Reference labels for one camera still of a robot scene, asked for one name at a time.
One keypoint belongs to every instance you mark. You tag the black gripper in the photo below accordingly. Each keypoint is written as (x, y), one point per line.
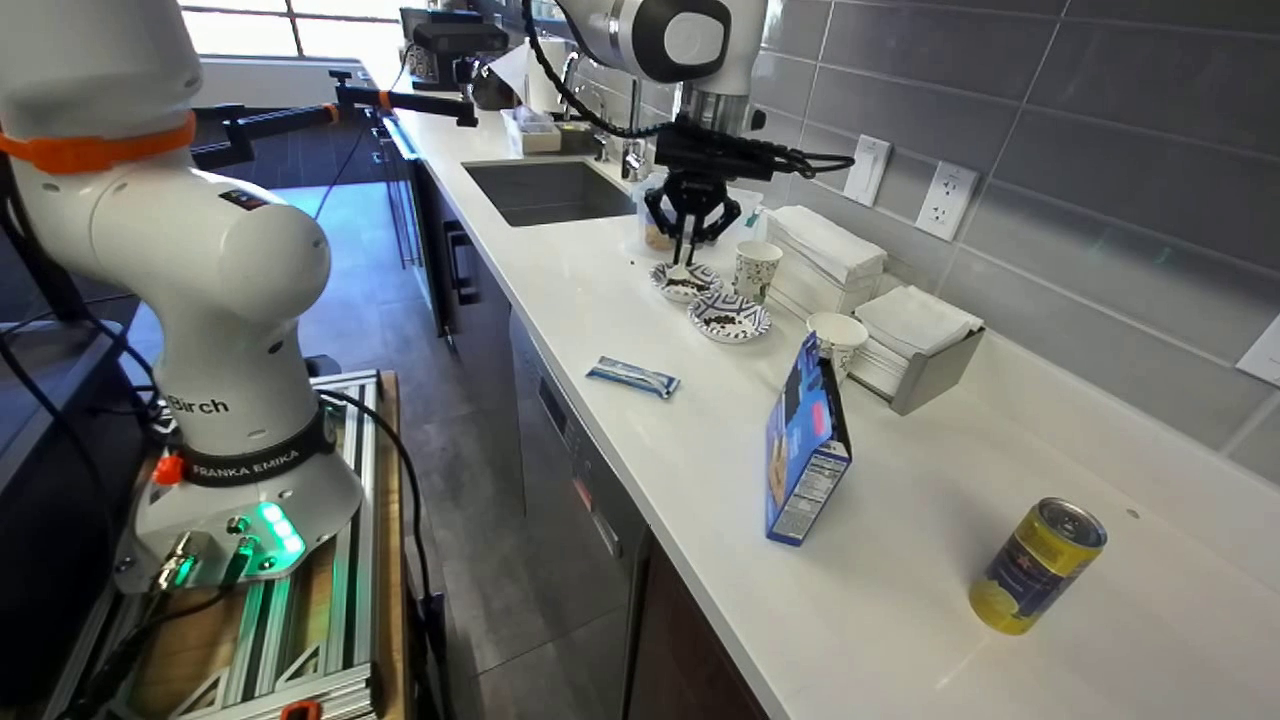
(705, 153)

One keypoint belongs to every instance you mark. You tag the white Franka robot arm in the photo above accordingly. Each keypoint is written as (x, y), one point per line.
(175, 264)

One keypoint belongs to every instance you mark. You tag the blue white paper bowl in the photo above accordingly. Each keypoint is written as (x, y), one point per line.
(682, 282)
(724, 323)

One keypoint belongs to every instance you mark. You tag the clear plastic container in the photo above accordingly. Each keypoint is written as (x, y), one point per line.
(750, 215)

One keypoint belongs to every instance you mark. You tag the patterned paper cup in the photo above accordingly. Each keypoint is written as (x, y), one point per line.
(757, 269)

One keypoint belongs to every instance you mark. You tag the chrome sink faucet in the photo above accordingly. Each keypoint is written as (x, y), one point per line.
(624, 140)

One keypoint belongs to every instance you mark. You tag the stack of white napkins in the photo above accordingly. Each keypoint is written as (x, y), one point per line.
(825, 260)

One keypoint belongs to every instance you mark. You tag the dark kitchen sink basin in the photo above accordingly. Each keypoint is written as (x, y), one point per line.
(546, 191)

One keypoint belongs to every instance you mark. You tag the sponge holder box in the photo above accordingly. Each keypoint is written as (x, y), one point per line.
(533, 130)

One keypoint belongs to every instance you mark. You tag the plain white paper cup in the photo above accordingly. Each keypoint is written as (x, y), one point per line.
(838, 340)

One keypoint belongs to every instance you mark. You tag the white paper towel roll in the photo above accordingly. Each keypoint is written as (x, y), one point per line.
(546, 80)

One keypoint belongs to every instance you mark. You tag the white power outlet plate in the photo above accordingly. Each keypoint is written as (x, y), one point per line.
(945, 202)

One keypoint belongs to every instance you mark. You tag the blue cardboard food box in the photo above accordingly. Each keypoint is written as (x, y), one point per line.
(804, 445)

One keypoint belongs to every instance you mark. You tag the white rectangular box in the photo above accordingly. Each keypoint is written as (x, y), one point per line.
(920, 349)

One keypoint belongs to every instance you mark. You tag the grey under-counter dishwasher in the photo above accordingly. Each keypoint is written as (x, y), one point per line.
(574, 507)

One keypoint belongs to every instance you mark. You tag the brown cabinet door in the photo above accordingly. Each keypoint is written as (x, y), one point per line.
(682, 654)

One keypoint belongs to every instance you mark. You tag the bright window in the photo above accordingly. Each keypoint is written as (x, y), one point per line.
(295, 27)

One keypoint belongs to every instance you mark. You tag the yellow labelled tin can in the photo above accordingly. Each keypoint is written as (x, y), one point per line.
(1039, 567)

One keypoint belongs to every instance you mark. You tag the white light switch plate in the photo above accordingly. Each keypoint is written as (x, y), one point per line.
(865, 169)

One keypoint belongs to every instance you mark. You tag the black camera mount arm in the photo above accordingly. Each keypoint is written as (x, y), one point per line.
(387, 101)

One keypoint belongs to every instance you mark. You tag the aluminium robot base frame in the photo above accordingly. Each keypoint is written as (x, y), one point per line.
(342, 643)

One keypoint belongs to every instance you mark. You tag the white blank wall plate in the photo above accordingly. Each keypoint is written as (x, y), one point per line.
(1263, 352)

